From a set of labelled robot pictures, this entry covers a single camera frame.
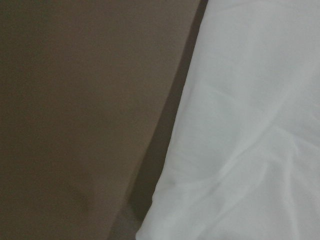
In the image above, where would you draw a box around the white long-sleeve printed shirt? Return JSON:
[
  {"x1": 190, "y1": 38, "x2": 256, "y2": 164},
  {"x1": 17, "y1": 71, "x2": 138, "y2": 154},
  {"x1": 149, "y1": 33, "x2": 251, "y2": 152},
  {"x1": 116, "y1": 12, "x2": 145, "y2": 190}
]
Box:
[{"x1": 135, "y1": 0, "x2": 320, "y2": 240}]

